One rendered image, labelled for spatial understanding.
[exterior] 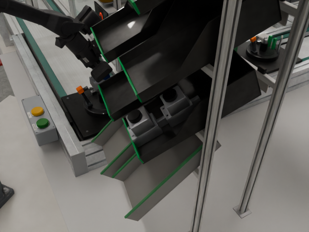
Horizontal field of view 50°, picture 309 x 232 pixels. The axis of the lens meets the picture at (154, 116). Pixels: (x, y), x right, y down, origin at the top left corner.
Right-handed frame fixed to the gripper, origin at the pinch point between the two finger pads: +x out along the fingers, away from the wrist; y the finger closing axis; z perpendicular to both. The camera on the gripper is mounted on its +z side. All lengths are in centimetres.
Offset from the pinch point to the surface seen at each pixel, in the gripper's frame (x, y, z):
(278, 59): 52, -7, 59
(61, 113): 5.6, 3.8, -20.8
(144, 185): 3.7, -42.2, -9.9
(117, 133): 4.0, -22.2, -8.3
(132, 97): -10.6, -30.2, 2.3
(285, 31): 65, 12, 79
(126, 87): -10.2, -25.6, 2.8
